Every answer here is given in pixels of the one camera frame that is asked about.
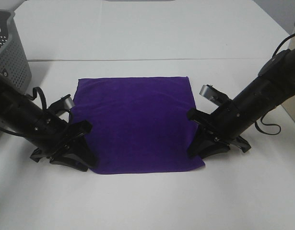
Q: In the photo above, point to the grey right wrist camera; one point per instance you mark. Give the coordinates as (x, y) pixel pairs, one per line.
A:
(213, 95)

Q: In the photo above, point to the purple towel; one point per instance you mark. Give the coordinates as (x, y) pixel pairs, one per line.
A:
(139, 124)

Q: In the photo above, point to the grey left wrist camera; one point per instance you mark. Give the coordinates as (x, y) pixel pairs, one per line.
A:
(60, 106)

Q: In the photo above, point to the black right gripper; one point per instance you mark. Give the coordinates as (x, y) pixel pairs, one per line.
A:
(220, 129)

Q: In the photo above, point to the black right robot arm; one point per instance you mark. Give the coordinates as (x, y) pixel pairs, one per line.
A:
(274, 84)

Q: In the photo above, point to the grey perforated laundry basket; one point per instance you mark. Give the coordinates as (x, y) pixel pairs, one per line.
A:
(13, 62)

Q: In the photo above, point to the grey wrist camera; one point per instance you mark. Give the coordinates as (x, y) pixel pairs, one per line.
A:
(60, 106)
(213, 95)

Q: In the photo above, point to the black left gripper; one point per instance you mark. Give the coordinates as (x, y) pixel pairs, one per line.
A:
(64, 144)

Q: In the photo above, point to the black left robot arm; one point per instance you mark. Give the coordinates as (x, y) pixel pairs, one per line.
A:
(26, 115)

